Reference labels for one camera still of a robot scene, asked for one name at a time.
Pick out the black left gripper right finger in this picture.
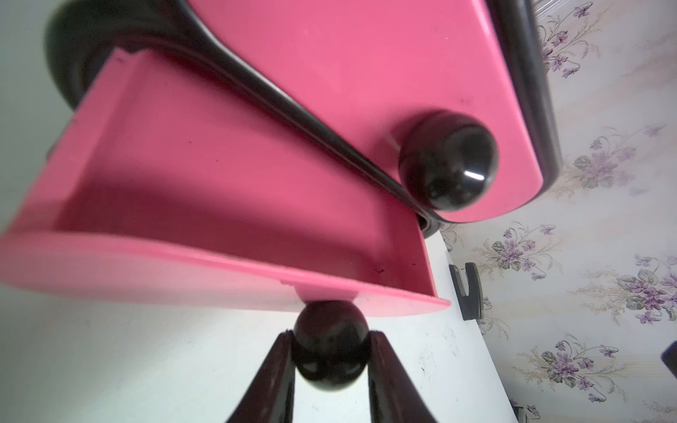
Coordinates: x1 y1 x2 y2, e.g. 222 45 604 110
368 331 437 423

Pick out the pink drawer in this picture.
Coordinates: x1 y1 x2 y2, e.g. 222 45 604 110
190 1 549 223
1 49 450 392

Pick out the black drawer cabinet shell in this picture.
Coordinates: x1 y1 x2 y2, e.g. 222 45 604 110
44 1 562 234

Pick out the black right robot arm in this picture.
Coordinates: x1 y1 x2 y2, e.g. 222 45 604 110
661 341 677 377

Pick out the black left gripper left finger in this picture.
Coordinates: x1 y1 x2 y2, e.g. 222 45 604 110
227 331 295 423

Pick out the pink top drawer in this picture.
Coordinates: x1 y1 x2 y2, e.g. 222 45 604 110
190 1 549 223

